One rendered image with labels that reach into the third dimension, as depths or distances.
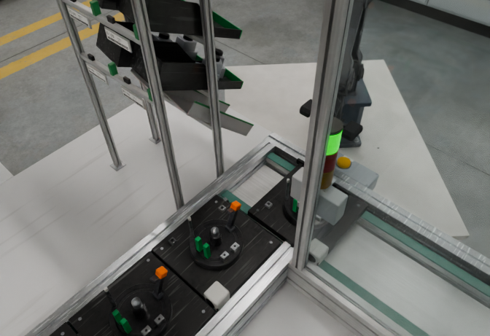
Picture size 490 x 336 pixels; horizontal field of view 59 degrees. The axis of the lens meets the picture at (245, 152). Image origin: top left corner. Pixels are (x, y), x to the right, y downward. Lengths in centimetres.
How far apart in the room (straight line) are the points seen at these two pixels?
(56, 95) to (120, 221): 215
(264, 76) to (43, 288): 113
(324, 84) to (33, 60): 337
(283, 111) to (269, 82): 19
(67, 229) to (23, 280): 18
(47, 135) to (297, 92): 187
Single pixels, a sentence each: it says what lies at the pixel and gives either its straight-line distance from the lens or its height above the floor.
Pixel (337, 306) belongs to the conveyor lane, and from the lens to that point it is 112.
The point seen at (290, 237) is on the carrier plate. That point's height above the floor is 97.
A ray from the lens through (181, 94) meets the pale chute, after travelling 129.
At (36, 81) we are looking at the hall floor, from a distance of 363.
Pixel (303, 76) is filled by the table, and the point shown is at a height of 86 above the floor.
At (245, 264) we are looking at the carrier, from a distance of 111.
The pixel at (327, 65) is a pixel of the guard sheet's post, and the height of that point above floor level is 157.
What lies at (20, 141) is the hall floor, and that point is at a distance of 315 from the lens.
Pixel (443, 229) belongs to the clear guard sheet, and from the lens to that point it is 76.
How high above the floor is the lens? 194
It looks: 46 degrees down
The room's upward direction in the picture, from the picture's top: 1 degrees counter-clockwise
